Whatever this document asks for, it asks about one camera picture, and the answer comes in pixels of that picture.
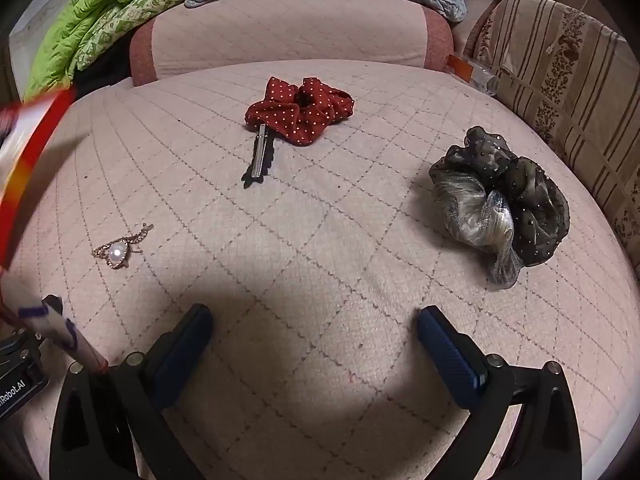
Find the gold pearl brooch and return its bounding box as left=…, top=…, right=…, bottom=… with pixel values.
left=91, top=222, right=155, bottom=271

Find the red tray with white inside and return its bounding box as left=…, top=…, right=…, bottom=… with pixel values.
left=0, top=85, right=79, bottom=272

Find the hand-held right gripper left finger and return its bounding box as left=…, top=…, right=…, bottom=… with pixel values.
left=49, top=303, right=215, bottom=480

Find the green quilt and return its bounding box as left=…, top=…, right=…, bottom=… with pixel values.
left=22, top=0, right=236, bottom=103

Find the black metal hair clip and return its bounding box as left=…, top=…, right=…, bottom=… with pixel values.
left=241, top=124, right=277, bottom=190

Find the orange and white packet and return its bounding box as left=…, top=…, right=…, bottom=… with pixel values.
left=446, top=54, right=501, bottom=96

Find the dark cloth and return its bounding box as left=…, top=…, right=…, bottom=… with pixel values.
left=75, top=45, right=138, bottom=96

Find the pink bolster cushion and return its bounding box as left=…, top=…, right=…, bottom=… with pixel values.
left=129, top=0, right=455, bottom=88

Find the dark olive sheer scrunchie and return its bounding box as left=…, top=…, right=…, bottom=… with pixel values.
left=428, top=126, right=571, bottom=291

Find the red polka dot scrunchie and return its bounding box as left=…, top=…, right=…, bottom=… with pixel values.
left=244, top=76, right=357, bottom=148

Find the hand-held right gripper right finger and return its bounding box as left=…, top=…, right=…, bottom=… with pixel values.
left=416, top=305, right=584, bottom=480

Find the striped beige cushion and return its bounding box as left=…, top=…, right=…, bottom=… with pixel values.
left=462, top=0, right=640, bottom=261

